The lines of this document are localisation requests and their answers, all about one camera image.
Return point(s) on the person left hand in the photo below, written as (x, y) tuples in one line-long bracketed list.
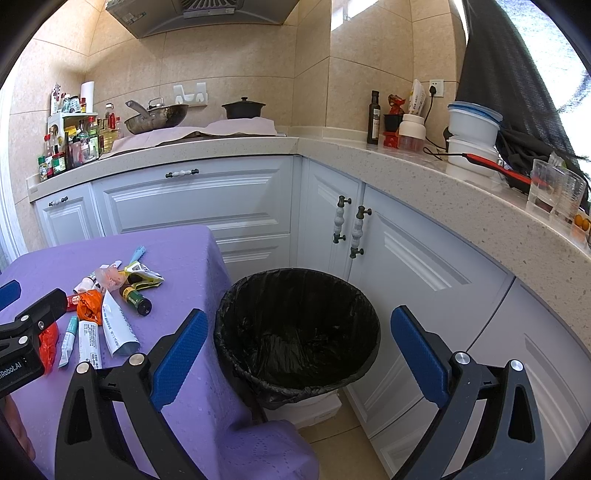
[(13, 418)]

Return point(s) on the cooking oil bottle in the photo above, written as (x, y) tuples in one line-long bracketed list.
[(108, 129)]

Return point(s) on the black lined trash bin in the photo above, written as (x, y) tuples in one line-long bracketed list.
[(289, 339)]

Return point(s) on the wall socket with plug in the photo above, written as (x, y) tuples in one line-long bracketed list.
[(437, 87)]

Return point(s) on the corner cabinet handle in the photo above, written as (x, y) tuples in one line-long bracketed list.
[(339, 220), (357, 233)]

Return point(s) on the white lidded jar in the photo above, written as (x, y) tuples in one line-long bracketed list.
[(412, 133)]

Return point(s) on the small white yogurt bottle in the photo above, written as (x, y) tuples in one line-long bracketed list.
[(88, 283)]

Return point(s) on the red wrapper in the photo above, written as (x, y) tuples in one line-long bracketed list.
[(48, 347)]

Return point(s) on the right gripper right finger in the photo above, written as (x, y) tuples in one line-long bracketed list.
[(509, 440)]

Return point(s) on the corner cabinet right handle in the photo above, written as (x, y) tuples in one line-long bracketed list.
[(357, 233)]

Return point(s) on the dark olive oil bottle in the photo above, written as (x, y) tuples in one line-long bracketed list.
[(373, 133)]

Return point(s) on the stacked white containers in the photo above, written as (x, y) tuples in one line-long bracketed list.
[(473, 129)]

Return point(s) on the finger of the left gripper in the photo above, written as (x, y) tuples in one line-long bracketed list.
[(36, 318), (9, 293)]

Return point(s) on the teal white small tube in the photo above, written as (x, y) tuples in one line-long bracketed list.
[(68, 342)]

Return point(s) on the white wall hook rack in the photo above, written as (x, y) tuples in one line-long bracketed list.
[(197, 97)]

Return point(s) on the corner cabinet left handle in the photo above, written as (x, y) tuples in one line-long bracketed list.
[(339, 220)]

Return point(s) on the pink cloth on stove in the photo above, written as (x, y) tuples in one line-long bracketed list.
[(219, 129)]

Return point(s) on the range hood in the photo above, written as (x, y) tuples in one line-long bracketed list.
[(143, 18)]

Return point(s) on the light blue sachet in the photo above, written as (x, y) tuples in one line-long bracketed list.
[(137, 254)]

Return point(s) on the large white blue tube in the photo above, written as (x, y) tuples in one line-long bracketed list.
[(120, 338)]

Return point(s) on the paper towel roll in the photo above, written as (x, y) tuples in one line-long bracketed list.
[(87, 94)]

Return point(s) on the black lidded pot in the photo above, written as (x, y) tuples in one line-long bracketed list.
[(243, 109)]

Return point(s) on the drawer handle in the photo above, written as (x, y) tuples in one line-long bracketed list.
[(181, 173)]

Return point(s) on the small red bottle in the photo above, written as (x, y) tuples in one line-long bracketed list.
[(72, 302)]

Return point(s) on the orange wrapper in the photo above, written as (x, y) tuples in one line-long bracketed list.
[(89, 307)]

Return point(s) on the clear pink plastic wrapper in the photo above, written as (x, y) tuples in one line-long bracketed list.
[(109, 278)]

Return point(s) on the dark hanging cloth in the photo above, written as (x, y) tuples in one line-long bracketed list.
[(520, 63)]

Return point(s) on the yellow green white pouch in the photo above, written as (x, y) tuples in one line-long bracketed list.
[(145, 272)]

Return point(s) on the small cabinet handle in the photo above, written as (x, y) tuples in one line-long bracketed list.
[(58, 202)]

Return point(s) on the white spice rack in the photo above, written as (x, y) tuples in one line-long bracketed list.
[(76, 135)]

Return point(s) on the clear glass cup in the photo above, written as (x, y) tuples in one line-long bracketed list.
[(546, 186)]

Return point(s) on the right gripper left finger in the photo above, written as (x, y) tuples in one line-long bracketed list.
[(90, 443)]

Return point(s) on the purple tablecloth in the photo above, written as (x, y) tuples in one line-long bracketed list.
[(207, 417)]

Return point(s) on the white green lettered tube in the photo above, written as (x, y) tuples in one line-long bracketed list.
[(88, 344)]

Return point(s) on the red black container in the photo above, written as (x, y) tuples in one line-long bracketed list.
[(392, 120)]

